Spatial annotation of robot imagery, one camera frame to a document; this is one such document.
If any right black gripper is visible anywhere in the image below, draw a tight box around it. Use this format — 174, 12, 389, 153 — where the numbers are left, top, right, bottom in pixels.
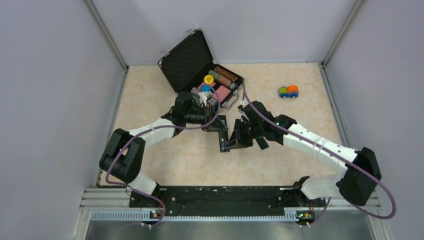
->
226, 118, 264, 150

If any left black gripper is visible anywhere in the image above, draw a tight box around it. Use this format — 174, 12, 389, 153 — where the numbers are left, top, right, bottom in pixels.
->
184, 103, 228, 132

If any black remote battery cover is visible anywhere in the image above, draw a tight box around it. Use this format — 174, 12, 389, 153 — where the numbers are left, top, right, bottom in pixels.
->
255, 137, 269, 150

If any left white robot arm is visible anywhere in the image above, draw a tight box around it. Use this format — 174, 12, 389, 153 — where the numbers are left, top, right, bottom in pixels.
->
99, 92, 226, 207

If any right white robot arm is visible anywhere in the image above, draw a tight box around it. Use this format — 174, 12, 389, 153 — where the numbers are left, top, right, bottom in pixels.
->
227, 101, 382, 206

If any pink card deck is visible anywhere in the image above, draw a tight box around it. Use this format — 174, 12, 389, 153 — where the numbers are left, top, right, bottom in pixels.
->
212, 85, 231, 102

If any blue round chip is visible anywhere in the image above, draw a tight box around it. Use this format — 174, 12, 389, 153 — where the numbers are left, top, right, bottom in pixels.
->
200, 84, 211, 92

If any yellow round chip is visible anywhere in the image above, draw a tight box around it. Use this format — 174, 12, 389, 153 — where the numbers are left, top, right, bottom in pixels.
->
203, 74, 214, 85

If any colourful toy car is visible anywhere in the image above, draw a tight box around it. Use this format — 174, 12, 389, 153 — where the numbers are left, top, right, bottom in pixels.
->
278, 85, 299, 99

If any open black chip case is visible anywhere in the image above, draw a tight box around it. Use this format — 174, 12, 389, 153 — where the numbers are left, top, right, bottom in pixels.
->
158, 28, 245, 109

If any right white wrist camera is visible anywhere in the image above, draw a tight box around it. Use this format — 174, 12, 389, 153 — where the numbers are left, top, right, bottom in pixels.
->
237, 104, 249, 121

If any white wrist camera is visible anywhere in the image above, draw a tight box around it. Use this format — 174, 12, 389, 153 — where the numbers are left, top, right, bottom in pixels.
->
237, 104, 249, 121
198, 91, 215, 106

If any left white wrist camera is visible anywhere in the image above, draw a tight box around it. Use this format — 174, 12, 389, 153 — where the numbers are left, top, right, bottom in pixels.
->
198, 91, 215, 106

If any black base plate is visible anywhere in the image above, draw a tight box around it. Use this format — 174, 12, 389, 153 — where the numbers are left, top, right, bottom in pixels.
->
129, 185, 325, 217

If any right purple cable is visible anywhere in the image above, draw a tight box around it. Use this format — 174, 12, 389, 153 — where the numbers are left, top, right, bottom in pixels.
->
241, 84, 397, 228

